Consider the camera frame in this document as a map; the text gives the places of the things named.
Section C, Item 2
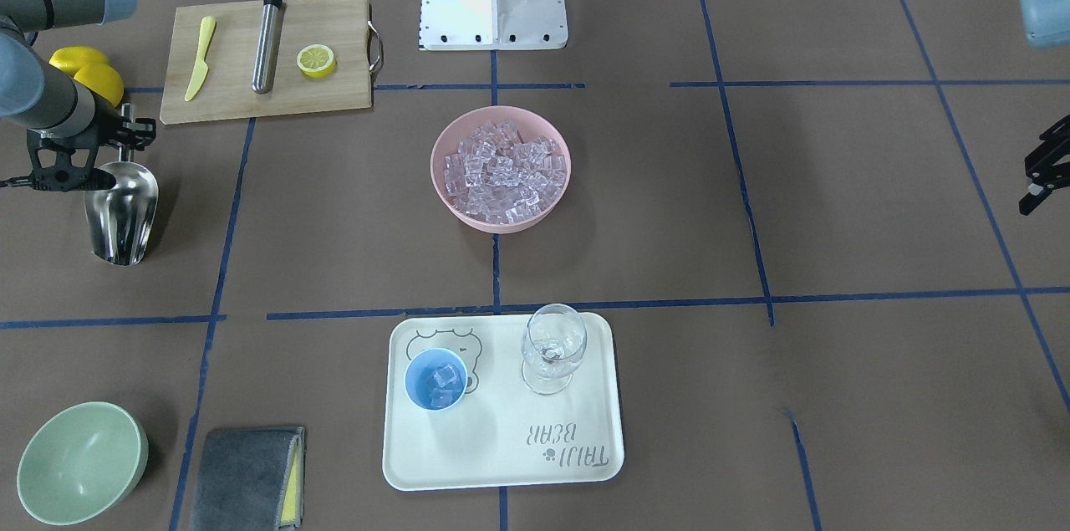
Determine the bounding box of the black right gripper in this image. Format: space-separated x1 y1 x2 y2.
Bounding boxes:
24 115 156 192

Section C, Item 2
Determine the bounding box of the stainless steel ice scoop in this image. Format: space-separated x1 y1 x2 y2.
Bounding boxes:
85 145 161 267

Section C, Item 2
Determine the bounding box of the clear ice cubes pile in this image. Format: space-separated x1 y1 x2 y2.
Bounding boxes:
438 119 568 226

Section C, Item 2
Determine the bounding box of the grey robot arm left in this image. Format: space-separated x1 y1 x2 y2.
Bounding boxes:
1019 0 1069 216

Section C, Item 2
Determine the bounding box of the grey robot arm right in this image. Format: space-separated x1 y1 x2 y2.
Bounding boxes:
1 0 156 192

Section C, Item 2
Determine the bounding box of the light blue cup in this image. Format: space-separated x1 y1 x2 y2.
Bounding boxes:
406 348 469 411

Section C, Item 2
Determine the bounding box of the whole yellow lemon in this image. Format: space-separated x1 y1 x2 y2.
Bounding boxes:
74 63 125 108

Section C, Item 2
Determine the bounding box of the bamboo cutting board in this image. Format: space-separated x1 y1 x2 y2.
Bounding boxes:
158 0 381 125

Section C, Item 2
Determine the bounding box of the yellow plastic knife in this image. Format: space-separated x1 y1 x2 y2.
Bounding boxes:
184 16 217 103

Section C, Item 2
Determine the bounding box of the stainless steel cylinder tool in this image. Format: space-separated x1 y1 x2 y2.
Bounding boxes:
251 0 284 95

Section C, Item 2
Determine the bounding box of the lemon half slice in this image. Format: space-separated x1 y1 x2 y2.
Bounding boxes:
297 43 337 79

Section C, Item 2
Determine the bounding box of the green bowl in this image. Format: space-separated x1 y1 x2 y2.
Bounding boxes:
16 401 149 526

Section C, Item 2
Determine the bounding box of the grey folded cloth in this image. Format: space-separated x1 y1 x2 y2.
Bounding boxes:
190 426 306 530

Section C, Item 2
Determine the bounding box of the pink bowl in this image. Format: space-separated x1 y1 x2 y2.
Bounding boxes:
431 105 574 234

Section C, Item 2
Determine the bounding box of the cream bear serving tray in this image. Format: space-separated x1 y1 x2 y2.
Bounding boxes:
382 312 625 492

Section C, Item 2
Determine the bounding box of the clear wine glass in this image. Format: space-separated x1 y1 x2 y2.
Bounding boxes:
521 304 589 396

